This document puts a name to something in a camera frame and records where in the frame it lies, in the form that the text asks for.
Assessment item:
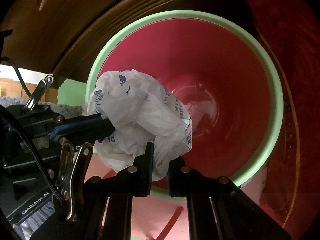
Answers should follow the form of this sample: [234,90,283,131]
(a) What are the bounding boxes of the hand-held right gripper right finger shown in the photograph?
[167,156,292,240]

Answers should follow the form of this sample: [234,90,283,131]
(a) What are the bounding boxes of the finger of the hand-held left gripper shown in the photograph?
[49,113,104,139]
[61,119,116,143]

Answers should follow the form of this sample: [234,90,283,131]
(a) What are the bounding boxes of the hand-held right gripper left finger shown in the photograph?
[84,142,154,240]

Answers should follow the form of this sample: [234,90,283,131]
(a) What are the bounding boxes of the white printed plastic bag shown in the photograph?
[87,69,192,182]

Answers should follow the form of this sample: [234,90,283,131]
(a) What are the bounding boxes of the green rimmed red bin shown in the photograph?
[85,10,284,202]

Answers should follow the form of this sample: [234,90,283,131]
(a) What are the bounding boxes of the person's left forearm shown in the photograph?
[0,96,83,240]

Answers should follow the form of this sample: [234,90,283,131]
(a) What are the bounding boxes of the green floor mat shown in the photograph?
[57,79,88,108]

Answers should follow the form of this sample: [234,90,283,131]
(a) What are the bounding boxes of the cardboard box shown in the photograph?
[0,79,59,98]

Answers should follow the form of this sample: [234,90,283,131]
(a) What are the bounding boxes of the black braided cable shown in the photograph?
[0,105,65,203]
[0,57,33,98]

